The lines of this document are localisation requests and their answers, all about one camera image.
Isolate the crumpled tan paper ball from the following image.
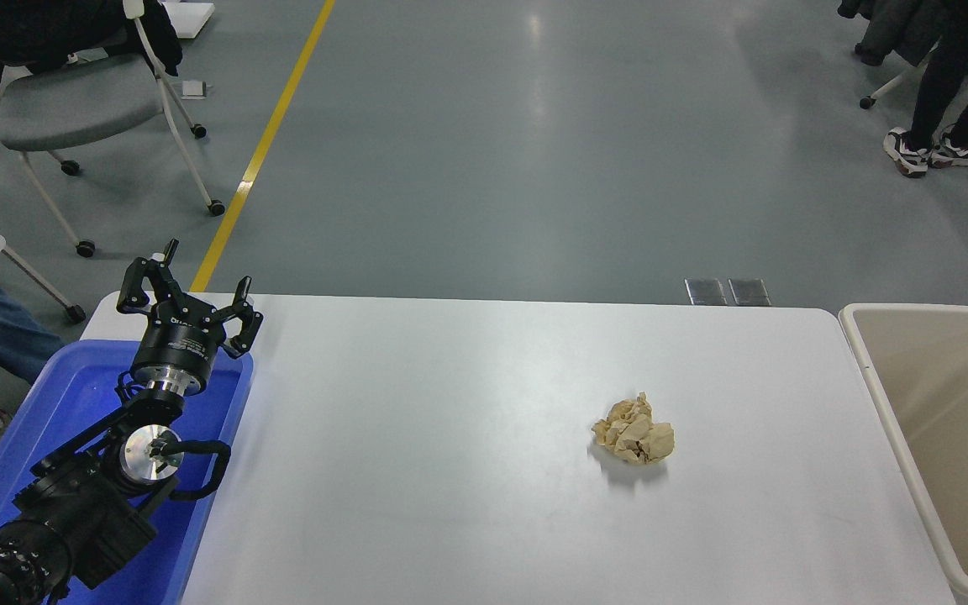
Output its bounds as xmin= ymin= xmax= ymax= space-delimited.
xmin=592 ymin=392 xmax=676 ymax=466

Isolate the silver floor plate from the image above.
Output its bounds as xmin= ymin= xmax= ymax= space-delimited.
xmin=685 ymin=278 xmax=728 ymax=306
xmin=729 ymin=278 xmax=771 ymax=306

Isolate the grey seat rolling chair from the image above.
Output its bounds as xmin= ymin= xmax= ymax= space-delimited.
xmin=0 ymin=0 xmax=227 ymax=258

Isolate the rolling chair with dark coat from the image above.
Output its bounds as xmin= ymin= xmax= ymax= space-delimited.
xmin=837 ymin=0 xmax=955 ymax=111

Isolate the large pale plastic bin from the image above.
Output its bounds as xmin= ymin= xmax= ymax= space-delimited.
xmin=839 ymin=303 xmax=968 ymax=605

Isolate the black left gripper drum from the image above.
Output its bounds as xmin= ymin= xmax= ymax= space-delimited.
xmin=131 ymin=298 xmax=227 ymax=381

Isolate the blue plastic tray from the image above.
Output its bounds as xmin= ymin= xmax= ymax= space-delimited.
xmin=0 ymin=339 xmax=255 ymax=605

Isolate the white leg rolling chair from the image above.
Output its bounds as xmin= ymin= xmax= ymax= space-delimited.
xmin=0 ymin=202 xmax=87 ymax=326

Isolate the person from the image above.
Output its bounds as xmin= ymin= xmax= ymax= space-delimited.
xmin=883 ymin=0 xmax=968 ymax=180
xmin=0 ymin=280 xmax=66 ymax=471

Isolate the white foam board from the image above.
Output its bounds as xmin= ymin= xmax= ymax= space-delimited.
xmin=160 ymin=0 xmax=216 ymax=39

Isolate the black jacket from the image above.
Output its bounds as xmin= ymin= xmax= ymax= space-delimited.
xmin=0 ymin=0 xmax=183 ymax=78

